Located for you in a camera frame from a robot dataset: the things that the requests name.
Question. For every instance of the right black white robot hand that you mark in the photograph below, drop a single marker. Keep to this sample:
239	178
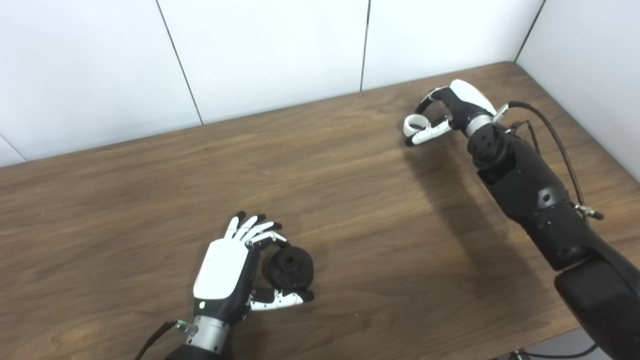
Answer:
467	102

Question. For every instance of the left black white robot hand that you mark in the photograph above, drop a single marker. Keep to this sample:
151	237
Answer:
220	270

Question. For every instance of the round black part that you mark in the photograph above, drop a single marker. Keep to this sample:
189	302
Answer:
290	270

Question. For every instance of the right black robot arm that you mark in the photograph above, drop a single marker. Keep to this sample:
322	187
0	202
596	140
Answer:
530	185

